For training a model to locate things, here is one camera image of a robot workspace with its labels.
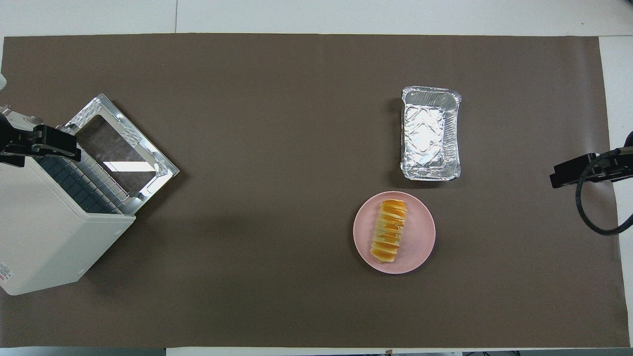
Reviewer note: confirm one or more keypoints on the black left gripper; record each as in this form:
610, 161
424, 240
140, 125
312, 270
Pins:
12, 143

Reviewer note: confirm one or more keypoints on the pink round plate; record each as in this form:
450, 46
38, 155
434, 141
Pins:
420, 237

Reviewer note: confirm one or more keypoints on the brown table mat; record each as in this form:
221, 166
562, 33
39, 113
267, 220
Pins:
277, 123

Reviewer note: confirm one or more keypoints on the chrome glass oven door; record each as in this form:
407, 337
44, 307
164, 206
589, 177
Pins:
158, 170

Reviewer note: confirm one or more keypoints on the aluminium foil tray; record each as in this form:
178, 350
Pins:
429, 136

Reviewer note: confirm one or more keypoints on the white toaster oven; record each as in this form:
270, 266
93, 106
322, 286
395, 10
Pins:
44, 232

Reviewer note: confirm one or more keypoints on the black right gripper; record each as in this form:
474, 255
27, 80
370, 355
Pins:
620, 168

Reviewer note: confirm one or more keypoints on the sliced yellow bread loaf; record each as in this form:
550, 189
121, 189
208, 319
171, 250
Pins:
389, 231

